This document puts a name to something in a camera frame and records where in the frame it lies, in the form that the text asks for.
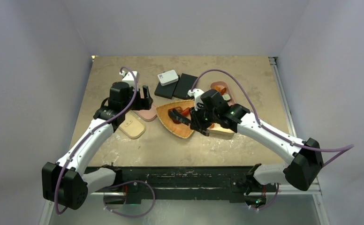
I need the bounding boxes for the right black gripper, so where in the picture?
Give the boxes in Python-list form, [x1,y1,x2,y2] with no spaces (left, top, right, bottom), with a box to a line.
[190,102,219,131]

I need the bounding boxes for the black rice roll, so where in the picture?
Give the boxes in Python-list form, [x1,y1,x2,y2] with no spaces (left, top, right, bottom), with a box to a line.
[222,94,231,102]

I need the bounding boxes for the small glazed meat strip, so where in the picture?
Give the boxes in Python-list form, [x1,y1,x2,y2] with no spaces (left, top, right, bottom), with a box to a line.
[219,87,227,96]

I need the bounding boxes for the fried chicken piece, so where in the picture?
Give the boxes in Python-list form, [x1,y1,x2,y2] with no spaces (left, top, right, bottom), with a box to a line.
[213,86,223,95]

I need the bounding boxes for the beige lunch box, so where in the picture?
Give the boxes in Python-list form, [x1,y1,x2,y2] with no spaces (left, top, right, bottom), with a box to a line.
[208,123,235,136]

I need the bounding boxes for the red sausage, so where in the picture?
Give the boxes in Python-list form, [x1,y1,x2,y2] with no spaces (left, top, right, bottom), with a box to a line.
[180,108,190,117]

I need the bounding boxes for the black metal tongs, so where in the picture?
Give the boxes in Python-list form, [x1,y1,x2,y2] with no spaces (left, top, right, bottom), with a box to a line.
[168,107,212,136]

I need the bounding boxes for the woven bamboo basket tray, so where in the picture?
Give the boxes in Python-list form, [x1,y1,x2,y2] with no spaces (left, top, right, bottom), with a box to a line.
[156,100,194,139]

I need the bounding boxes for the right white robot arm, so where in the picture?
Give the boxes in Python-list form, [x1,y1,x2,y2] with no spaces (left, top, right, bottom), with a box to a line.
[188,89,324,191]

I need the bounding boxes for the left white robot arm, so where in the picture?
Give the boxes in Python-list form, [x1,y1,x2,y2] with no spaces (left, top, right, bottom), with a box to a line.
[41,82,153,210]

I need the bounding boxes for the pink lunch box lid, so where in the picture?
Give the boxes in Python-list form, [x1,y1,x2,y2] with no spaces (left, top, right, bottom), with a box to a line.
[133,105,157,121]

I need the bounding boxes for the pink lunch box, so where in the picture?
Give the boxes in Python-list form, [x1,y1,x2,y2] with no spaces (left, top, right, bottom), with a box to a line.
[210,81,235,106]

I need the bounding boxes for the left black box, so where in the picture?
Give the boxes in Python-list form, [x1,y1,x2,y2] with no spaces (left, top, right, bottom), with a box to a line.
[154,75,180,99]

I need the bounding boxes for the black box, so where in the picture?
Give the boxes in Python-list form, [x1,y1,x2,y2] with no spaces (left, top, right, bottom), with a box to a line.
[173,73,197,100]
[154,75,180,99]

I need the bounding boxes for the beige lunch box lid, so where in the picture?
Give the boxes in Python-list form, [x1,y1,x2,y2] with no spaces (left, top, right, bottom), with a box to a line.
[119,112,146,139]

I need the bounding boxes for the white small device box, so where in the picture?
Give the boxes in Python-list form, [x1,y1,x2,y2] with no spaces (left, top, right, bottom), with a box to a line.
[157,69,179,86]

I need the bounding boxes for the right black box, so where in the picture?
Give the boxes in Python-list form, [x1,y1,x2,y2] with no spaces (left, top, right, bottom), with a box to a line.
[173,73,197,100]

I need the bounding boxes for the dark brown meat slice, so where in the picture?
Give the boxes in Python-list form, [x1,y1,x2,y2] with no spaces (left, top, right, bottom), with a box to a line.
[173,106,183,113]

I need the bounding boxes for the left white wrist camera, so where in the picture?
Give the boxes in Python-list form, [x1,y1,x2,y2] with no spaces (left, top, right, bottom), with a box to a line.
[119,71,140,88]

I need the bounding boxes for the right aluminium rail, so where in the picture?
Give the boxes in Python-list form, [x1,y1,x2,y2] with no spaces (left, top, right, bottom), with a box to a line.
[268,57,296,137]

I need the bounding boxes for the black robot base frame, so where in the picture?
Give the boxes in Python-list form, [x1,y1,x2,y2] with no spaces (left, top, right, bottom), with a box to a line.
[85,165,279,206]

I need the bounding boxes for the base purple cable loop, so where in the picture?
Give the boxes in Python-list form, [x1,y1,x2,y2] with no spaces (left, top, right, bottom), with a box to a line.
[103,179,157,218]

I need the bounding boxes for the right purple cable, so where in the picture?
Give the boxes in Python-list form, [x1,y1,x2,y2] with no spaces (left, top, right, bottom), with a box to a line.
[190,68,355,167]

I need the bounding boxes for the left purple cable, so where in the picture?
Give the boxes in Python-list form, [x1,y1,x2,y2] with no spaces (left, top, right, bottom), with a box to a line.
[53,66,139,215]

